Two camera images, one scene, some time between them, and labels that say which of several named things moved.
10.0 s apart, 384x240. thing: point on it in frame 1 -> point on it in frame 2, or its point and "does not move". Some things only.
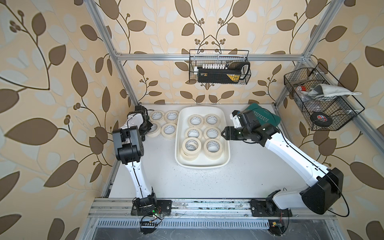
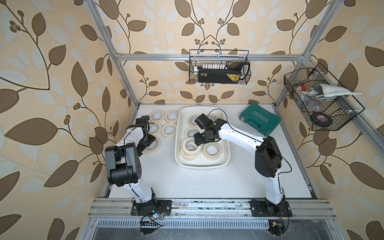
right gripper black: (229, 133) -> (198, 140)
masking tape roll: (155, 130) does not move
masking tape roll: (171, 116) does not move
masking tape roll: (169, 131) does not move
